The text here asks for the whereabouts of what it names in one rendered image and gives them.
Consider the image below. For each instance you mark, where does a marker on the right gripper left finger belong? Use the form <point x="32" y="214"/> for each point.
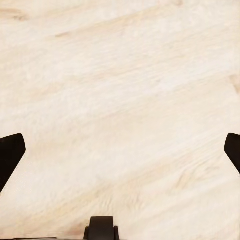
<point x="12" y="149"/>

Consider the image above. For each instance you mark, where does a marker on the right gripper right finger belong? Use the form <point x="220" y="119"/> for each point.
<point x="232" y="149"/>

